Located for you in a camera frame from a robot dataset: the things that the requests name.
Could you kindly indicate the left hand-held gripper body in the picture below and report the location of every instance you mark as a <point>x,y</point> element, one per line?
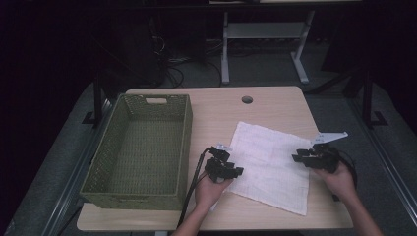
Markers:
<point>218,167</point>

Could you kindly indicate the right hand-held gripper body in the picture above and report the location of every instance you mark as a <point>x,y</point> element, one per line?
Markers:
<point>324,157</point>

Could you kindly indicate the white printed cloth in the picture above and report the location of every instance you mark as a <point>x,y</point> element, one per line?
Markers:
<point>272,170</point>

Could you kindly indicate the green woven basket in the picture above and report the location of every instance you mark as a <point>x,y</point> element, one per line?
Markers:
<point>144,193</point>

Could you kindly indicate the person's left hand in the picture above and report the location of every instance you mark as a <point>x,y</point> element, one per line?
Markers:
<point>209,193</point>

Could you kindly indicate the person's right hand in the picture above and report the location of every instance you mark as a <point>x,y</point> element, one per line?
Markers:
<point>341,182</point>

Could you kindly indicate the black metal stand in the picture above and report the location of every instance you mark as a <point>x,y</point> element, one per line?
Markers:
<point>368,98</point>
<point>97,98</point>

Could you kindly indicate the aluminium floor rail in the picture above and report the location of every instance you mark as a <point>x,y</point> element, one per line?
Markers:
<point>390,167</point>
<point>75,177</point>

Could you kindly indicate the white metal desk frame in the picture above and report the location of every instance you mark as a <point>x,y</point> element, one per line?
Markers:
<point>262,30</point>

